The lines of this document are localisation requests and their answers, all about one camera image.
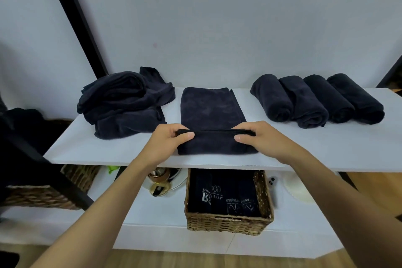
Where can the person's left thumb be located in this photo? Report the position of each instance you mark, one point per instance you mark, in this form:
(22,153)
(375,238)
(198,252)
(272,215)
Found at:
(186,138)

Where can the copper and gold bottle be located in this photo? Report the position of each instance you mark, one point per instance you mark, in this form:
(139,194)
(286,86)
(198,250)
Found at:
(159,181)

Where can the person's right hand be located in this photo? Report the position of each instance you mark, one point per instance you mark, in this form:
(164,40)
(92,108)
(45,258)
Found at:
(270,142)

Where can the green object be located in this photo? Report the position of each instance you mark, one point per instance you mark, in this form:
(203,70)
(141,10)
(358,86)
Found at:
(113,169)

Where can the person's left forearm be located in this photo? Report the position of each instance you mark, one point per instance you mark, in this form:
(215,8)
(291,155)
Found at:
(103,211)

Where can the white remote controller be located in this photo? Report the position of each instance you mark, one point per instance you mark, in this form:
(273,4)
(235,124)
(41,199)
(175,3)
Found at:
(272,191)

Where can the pile of unfolded dark towels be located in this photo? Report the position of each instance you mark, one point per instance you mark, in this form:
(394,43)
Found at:
(125,104)

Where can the rolled dark navy towel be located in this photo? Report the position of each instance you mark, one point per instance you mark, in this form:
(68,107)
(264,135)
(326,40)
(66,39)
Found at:
(306,104)
(358,98)
(331,98)
(272,98)

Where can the black cloth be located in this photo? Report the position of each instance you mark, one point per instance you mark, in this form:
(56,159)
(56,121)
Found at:
(25,129)

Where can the white round pad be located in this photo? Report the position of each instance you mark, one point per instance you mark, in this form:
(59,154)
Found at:
(296,187)

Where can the person's right thumb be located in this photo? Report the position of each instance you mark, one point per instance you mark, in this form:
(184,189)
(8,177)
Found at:
(244,139)

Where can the folded black printed towel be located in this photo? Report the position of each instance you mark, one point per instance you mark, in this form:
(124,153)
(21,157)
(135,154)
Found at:
(201,194)
(218,195)
(251,198)
(234,197)

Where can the black metal frame bar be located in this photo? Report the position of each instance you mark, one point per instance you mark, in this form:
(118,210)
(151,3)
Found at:
(47,170)

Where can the person's left hand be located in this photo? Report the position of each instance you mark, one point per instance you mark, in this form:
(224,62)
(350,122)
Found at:
(161,145)

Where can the small wicker basket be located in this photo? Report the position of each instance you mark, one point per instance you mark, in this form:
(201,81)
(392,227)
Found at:
(229,222)

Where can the large wicker basket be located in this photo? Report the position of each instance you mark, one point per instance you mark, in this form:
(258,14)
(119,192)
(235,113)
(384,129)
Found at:
(40,197)

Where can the dark navy towel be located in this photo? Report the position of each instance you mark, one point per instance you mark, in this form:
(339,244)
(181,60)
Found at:
(306,104)
(210,110)
(331,98)
(272,98)
(358,98)

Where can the black metal frame post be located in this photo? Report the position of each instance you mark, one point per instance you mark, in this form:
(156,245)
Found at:
(78,22)

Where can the person's right forearm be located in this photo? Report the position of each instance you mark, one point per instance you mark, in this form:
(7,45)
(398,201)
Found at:
(342,208)

